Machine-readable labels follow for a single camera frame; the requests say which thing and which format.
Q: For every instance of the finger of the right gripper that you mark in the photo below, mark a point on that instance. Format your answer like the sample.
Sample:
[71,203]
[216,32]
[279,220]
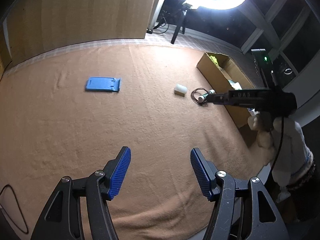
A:
[217,98]

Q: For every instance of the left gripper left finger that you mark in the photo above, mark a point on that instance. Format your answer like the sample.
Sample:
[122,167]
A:
[61,215]

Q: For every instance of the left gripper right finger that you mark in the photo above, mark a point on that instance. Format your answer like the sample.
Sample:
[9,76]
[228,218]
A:
[243,209]

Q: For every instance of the white lotion bottle blue cap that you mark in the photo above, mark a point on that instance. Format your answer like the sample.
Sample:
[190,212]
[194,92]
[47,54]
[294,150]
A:
[235,85]

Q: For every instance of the yellow plastic shuttlecock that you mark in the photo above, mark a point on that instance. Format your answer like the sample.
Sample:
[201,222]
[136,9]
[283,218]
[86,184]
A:
[214,60]

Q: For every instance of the right gloved hand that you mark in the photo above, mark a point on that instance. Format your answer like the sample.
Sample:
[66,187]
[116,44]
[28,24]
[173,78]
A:
[282,144]

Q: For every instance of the brown cardboard box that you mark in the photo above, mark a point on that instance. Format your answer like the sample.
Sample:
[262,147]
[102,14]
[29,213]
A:
[218,78]

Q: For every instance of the white eraser block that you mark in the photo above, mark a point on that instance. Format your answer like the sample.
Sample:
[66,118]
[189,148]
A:
[180,90]

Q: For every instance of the blue plastic phone stand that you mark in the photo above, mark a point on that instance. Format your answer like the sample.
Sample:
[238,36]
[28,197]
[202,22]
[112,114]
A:
[103,84]

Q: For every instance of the light wood headboard panel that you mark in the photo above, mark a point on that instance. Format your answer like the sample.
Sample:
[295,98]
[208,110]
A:
[38,26]

